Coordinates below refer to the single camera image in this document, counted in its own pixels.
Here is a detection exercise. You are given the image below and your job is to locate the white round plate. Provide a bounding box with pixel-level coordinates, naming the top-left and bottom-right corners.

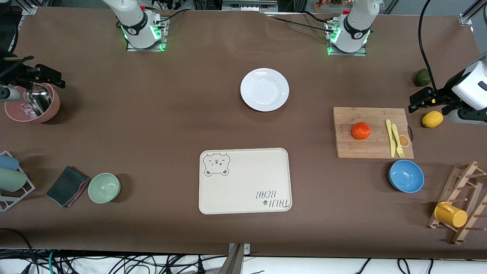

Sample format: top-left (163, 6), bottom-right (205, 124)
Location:
top-left (240, 68), bottom-right (290, 112)

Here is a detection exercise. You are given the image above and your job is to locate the metal scoop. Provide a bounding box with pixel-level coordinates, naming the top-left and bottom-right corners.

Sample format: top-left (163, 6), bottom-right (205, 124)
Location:
top-left (23, 84), bottom-right (53, 116)

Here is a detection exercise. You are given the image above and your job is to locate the bamboo cutting board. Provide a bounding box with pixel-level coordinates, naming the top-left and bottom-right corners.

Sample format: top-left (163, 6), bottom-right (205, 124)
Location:
top-left (333, 107), bottom-right (414, 159)

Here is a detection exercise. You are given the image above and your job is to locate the pale green bowl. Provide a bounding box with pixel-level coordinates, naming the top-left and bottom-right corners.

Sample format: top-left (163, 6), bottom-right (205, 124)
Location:
top-left (88, 173), bottom-right (121, 204)

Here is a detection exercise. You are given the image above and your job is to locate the yellow plastic knife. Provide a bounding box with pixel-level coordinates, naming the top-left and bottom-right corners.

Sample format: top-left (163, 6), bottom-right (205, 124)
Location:
top-left (385, 119), bottom-right (396, 158)

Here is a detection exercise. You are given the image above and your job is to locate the wooden mug rack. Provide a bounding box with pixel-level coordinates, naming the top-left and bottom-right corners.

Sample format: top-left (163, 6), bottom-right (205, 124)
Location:
top-left (427, 161), bottom-right (487, 245)

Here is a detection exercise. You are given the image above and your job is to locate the yellow lemon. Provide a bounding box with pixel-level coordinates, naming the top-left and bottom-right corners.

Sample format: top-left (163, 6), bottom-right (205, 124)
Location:
top-left (422, 111), bottom-right (444, 128)

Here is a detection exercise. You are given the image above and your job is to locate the white wire rack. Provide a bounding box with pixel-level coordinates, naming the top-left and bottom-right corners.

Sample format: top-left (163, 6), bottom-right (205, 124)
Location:
top-left (0, 150), bottom-right (35, 212)

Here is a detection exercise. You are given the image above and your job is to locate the yellow plastic fork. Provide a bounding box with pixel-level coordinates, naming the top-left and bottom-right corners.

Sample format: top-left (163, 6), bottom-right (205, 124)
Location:
top-left (391, 124), bottom-right (405, 158)

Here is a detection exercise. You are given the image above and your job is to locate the pink bowl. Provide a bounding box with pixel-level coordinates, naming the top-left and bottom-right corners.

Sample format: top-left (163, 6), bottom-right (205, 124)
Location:
top-left (5, 82), bottom-right (60, 124)

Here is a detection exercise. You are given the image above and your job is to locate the cream bear print tray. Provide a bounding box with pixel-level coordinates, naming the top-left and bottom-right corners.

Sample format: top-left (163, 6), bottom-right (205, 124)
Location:
top-left (199, 148), bottom-right (293, 215)

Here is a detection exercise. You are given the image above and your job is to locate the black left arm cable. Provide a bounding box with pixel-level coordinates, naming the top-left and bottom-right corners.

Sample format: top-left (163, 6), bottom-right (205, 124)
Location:
top-left (418, 0), bottom-right (437, 92)

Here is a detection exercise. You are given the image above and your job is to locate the yellow mug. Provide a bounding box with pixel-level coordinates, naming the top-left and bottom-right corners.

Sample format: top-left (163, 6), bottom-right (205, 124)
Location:
top-left (434, 202), bottom-right (468, 228)

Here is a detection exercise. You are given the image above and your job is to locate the pink cloth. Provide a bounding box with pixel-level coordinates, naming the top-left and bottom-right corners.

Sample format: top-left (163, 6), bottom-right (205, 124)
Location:
top-left (64, 178), bottom-right (91, 208)

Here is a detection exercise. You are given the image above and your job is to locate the pale green cup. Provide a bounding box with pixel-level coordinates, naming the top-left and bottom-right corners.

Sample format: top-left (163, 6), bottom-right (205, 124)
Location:
top-left (0, 167), bottom-right (28, 192)

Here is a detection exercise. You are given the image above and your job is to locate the pale blue cup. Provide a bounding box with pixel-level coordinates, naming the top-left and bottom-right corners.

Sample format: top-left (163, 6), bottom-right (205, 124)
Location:
top-left (0, 155), bottom-right (19, 170)

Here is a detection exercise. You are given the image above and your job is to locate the black cable on table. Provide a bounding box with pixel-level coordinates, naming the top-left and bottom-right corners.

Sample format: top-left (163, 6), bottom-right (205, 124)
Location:
top-left (264, 14), bottom-right (339, 33)

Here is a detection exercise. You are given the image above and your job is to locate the orange fruit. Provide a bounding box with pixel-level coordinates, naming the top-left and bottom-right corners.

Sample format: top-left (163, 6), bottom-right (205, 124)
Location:
top-left (351, 122), bottom-right (371, 140)

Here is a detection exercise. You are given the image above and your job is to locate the aluminium frame profile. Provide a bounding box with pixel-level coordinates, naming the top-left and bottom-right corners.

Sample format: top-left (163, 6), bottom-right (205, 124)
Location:
top-left (222, 0), bottom-right (279, 12)

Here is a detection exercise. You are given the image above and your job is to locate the blue bowl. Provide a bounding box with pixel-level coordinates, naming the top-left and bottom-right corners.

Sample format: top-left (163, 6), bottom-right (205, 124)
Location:
top-left (388, 159), bottom-right (425, 193)

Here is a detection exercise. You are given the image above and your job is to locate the metal bracket at table edge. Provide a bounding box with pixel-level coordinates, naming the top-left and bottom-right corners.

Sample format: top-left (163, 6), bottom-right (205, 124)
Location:
top-left (228, 243), bottom-right (251, 274)

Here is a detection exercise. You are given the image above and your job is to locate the dark grey cloth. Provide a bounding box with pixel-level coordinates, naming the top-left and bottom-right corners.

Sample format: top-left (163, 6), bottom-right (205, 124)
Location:
top-left (46, 166), bottom-right (91, 208)

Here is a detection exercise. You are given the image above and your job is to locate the green avocado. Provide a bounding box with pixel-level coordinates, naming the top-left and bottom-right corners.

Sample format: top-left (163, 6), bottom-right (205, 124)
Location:
top-left (414, 68), bottom-right (431, 87)

